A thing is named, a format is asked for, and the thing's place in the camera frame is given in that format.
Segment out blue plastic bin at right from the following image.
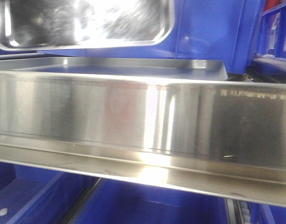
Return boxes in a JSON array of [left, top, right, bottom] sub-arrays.
[[253, 0, 286, 65]]

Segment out large blue plastic bin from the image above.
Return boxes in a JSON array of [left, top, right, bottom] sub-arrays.
[[44, 0, 265, 74]]

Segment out small silver steel tray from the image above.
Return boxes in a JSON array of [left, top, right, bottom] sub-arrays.
[[0, 0, 175, 51]]

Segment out lower left blue bin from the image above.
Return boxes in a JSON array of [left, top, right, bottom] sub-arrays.
[[0, 162, 90, 224]]

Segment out large flat silver tray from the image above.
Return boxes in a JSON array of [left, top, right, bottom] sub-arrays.
[[0, 57, 228, 81]]

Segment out lower blue plastic bin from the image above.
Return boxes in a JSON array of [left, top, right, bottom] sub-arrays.
[[75, 180, 229, 224]]

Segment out stainless steel shelf front rail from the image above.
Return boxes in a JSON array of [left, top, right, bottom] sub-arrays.
[[0, 70, 286, 206]]

